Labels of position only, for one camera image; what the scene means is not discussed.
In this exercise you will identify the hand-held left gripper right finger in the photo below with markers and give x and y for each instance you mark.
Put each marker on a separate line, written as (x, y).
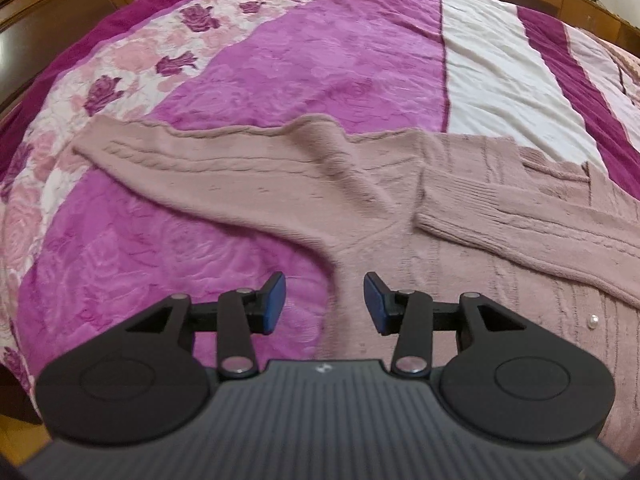
(374, 305)

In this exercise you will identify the pink knitted sweater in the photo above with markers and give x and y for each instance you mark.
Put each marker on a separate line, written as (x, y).
(350, 185)

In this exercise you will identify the magenta velvet pillow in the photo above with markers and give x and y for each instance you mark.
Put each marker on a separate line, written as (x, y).
(150, 0)

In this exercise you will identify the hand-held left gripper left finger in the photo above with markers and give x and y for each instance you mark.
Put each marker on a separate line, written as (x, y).
(276, 305)

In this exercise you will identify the tall wooden wardrobe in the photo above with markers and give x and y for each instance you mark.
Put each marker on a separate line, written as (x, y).
(45, 5)

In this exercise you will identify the purple floral bed blanket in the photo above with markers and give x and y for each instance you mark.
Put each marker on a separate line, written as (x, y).
(325, 60)

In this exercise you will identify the low wooden cabinet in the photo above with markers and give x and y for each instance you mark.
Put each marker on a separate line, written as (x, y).
(575, 0)

